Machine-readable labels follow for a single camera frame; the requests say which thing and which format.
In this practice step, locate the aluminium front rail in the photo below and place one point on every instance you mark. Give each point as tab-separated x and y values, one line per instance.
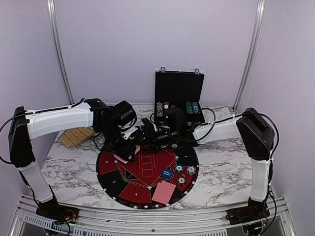
208	221

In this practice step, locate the round red black poker mat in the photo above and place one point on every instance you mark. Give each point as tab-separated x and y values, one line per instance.
133	184

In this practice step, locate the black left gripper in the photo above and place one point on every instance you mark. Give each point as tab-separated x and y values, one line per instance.
125	151

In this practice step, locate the aluminium frame post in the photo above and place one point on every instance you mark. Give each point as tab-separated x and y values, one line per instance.
250	57
58	49

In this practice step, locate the red playing card deck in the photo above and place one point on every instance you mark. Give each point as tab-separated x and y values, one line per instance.
127	155

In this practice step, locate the woven bamboo tray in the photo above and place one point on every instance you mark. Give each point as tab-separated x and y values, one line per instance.
73	137

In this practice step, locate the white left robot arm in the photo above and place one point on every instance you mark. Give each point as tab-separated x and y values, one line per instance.
26	126

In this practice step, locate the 50 chips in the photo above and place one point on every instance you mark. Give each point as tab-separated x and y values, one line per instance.
179	169

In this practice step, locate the right aluminium frame post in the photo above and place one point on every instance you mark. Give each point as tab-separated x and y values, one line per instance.
250	57

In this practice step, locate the black chip carrying case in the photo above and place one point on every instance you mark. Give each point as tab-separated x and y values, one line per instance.
177	88

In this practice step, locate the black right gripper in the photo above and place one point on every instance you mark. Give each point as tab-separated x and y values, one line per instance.
150	140

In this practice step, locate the blue small blind button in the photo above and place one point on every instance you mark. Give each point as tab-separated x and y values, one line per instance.
167	173

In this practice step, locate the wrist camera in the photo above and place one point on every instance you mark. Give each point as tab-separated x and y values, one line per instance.
125	117
178	125

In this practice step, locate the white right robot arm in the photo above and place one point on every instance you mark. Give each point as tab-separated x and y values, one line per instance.
257	131

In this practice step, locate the left aluminium frame post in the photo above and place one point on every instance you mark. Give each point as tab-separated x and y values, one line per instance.
58	49

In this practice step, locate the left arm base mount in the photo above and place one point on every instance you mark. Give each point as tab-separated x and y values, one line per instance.
56	211

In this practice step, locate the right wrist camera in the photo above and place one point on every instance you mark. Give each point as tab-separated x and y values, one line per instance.
178	125

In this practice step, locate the teal chips in case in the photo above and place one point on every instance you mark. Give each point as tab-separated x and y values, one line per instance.
192	108

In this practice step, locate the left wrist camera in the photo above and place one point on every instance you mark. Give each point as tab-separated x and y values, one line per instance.
125	117

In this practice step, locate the cream blue chips in case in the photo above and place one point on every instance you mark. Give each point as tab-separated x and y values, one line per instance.
160	107

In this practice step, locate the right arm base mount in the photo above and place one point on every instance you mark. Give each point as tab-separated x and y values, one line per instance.
254	210

